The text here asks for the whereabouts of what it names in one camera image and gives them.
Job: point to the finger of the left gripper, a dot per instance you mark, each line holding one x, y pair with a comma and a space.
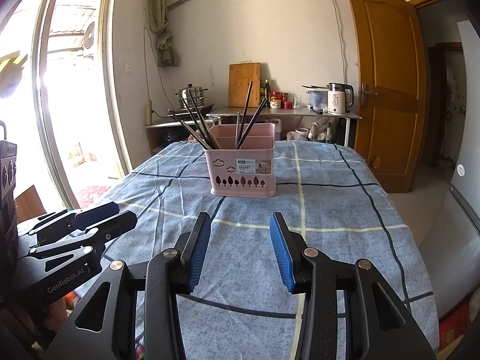
51, 228
95, 236

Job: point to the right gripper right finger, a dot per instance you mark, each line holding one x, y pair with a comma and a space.
377, 324

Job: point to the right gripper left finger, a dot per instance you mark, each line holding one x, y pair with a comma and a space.
102, 326

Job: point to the black chopstick pair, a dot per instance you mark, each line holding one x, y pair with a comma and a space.
195, 105

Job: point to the black chopstick steel handle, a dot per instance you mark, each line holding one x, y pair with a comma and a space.
201, 132

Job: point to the cream and steel chopstick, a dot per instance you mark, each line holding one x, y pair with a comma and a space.
213, 141

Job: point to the silver steel chopstick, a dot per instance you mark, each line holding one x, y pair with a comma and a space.
193, 133

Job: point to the black chopstick pair member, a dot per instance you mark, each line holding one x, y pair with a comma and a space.
238, 119

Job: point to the long black chopstick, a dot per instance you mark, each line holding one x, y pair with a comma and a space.
251, 124

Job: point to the steel kitchen table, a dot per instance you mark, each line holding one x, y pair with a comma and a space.
289, 115

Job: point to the person's left hand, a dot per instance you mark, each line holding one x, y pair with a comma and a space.
55, 315

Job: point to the small side shelf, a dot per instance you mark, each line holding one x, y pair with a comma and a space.
167, 132

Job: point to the induction cooker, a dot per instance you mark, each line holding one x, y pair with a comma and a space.
186, 113

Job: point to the steel steamer pot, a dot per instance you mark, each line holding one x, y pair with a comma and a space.
192, 94

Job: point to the pink plastic chopstick basket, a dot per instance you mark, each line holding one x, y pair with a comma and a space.
246, 172

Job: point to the wooden cutting board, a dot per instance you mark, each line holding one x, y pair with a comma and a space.
240, 77

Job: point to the hanging grey cloth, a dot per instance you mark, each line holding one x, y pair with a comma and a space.
158, 22

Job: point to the dark sauce bottle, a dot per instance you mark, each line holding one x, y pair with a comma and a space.
265, 92

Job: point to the red jar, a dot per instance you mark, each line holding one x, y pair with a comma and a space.
280, 100

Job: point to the white electric kettle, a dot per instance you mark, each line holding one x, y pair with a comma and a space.
340, 97

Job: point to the brown wooden door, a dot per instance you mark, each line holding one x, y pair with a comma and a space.
392, 90

